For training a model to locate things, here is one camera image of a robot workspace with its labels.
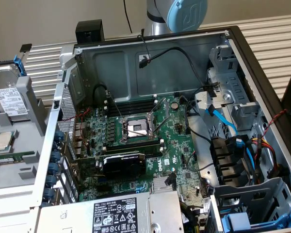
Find blue SATA wire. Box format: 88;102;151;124
235;135;258;170
205;104;240;136

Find red yellow power wire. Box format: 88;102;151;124
247;135;290;180

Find hard disk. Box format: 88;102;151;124
0;54;27;122

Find blue disk carrier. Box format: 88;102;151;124
220;203;291;230

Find CPU socket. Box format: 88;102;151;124
118;113;161;146

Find metal locking lever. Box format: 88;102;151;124
105;90;124;121
125;127;150;137

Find metal socket cover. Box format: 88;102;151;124
147;96;172;121

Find green Dell motherboard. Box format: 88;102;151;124
72;94;211;219

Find black graphics card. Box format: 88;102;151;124
71;151;147;180

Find open grey PC case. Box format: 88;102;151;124
29;24;291;233

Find silver chipset heatsink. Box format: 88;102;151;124
151;176;177;194

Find grey metal drive cage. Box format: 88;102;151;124
194;45;269;136

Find black box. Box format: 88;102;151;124
75;19;105;44

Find grey power supply unit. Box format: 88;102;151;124
37;190;185;233

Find grey parts rack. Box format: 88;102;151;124
0;75;55;190

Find green RAM stick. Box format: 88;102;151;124
0;150;36;168

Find silver CPU chip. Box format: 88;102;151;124
0;130;17;155

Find long black cable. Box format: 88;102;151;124
184;86;218;144

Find black cable with hanging connector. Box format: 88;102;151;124
138;46;220;99

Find black looped cable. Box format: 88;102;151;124
92;83;112;107

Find thin black red wire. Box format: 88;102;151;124
137;33;152;64

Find black flat connector cable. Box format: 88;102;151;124
166;171;178;190

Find thin black cable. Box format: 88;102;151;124
122;0;134;33

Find braided power cable bundle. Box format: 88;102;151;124
179;201;210;233

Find red black twisted wire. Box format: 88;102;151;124
261;109;288;138

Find white metal base frame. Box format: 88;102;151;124
0;45;75;233

